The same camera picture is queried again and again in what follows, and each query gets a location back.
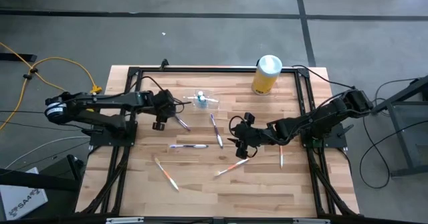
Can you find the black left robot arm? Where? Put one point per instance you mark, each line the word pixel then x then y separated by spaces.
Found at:
pixel 100 98

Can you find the clear plastic organizer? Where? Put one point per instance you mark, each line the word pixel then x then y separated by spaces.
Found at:
pixel 210 103

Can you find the black floor bar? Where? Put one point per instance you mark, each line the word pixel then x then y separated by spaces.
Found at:
pixel 16 57

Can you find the black aluminium table frame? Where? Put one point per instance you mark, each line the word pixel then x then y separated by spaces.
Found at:
pixel 217 70

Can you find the silver edge bracket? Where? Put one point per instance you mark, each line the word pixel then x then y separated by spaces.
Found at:
pixel 311 221
pixel 123 220

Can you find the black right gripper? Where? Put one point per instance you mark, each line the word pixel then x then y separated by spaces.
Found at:
pixel 252 137

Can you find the white pen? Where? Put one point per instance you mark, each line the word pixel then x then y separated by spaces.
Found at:
pixel 281 157

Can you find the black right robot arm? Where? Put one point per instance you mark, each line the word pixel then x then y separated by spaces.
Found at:
pixel 317 118

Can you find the yellow canister with white lid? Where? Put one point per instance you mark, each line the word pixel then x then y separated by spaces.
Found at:
pixel 265 80

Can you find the black metal stand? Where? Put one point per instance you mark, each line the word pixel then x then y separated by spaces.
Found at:
pixel 402 140

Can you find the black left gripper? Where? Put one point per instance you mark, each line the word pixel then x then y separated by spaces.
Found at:
pixel 164 105

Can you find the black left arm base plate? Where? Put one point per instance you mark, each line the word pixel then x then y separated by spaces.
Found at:
pixel 97 141

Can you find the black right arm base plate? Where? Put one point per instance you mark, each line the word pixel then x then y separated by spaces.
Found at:
pixel 337 140

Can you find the orange and white toothbrush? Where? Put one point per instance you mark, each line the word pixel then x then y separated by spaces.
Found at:
pixel 166 174
pixel 232 166

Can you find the black furniture base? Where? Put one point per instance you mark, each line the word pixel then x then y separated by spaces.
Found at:
pixel 40 180

